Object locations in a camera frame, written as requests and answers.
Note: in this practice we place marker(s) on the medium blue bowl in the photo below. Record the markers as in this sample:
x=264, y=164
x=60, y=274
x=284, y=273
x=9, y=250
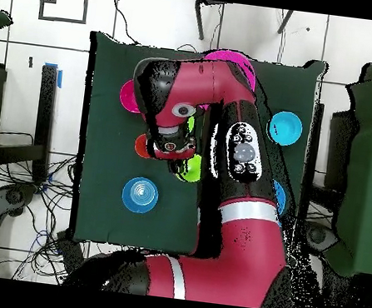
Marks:
x=140, y=195

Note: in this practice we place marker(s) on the black tripod leg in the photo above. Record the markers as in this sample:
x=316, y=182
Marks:
x=285, y=20
x=200, y=21

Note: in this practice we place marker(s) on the black wheel base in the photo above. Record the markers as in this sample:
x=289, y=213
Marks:
x=13, y=196
x=317, y=235

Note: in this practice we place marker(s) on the large pink bowl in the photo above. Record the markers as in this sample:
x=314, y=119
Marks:
x=241, y=60

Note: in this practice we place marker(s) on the black power box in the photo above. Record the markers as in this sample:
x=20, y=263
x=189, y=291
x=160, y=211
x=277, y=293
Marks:
x=70, y=250

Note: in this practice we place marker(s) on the orange cup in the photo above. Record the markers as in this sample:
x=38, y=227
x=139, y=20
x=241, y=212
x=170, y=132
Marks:
x=140, y=146

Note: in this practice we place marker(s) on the small light blue bowl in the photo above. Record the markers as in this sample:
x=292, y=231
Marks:
x=286, y=128

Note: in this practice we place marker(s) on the lime green cup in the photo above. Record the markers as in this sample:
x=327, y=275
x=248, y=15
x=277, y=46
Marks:
x=191, y=170

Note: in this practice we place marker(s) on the small green bowl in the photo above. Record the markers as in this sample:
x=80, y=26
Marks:
x=190, y=122

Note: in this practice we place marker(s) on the dark green table cloth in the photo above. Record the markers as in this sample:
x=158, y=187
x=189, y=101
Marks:
x=101, y=187

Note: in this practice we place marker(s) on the small red-pink bowl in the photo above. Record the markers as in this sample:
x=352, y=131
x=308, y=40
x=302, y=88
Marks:
x=127, y=96

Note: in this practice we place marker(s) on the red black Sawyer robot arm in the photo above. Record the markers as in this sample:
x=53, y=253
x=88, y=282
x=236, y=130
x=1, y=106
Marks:
x=241, y=251

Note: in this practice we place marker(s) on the large blue bowl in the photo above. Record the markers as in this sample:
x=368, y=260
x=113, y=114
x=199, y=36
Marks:
x=279, y=197

